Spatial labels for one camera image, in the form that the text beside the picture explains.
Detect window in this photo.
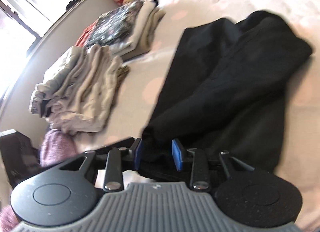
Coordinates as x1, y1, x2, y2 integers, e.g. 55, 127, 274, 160
1, 0, 82, 55

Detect tan folded garment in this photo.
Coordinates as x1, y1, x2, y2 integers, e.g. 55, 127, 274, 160
121, 8, 165, 62

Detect black box furniture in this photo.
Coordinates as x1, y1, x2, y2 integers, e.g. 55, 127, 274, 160
1, 129, 41, 189

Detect beige folded clothes stack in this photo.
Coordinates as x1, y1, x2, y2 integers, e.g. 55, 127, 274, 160
29, 44, 123, 135

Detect black shorts garment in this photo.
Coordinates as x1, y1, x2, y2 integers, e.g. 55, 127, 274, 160
139, 11, 312, 180

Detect orange red garment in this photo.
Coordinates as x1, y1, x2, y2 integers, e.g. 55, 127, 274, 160
75, 22, 96, 47

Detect floral dark folded garment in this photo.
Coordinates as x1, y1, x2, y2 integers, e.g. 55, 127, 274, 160
84, 1, 143, 48

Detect olive patterned garment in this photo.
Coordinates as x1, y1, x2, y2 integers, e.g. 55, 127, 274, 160
116, 66, 130, 89

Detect cream folded garment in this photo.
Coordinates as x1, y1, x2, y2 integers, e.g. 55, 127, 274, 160
109, 0, 158, 56

